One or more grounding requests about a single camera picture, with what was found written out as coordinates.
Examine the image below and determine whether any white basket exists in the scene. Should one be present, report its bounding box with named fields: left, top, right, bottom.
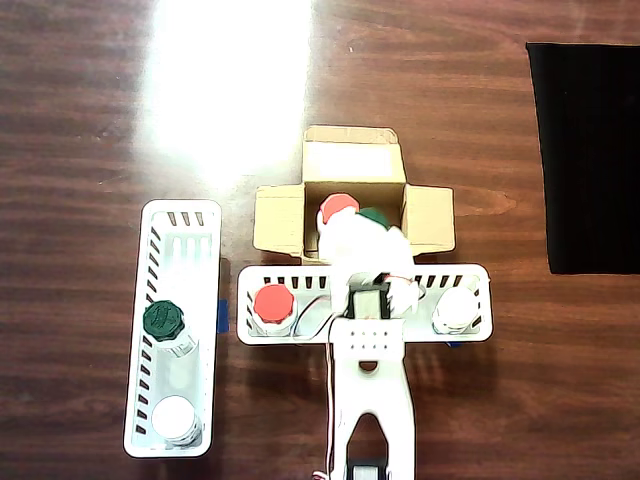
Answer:
left=235, top=264, right=495, bottom=346
left=123, top=199, right=223, bottom=459

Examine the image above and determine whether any red and white cable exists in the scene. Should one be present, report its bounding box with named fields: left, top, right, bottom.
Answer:
left=292, top=271, right=427, bottom=480

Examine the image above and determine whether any small cardboard box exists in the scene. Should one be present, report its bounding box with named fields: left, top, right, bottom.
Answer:
left=252, top=125, right=456, bottom=266

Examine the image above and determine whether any black cloth mat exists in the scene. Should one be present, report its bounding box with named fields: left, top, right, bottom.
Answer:
left=525, top=42, right=640, bottom=275

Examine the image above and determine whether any red cap white bottle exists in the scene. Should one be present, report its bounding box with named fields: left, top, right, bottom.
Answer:
left=315, top=193, right=362, bottom=236
left=249, top=284, right=300, bottom=336

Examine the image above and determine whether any green cap white bottle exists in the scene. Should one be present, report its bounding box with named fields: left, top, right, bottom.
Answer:
left=142, top=299, right=199, bottom=359
left=356, top=208, right=393, bottom=231

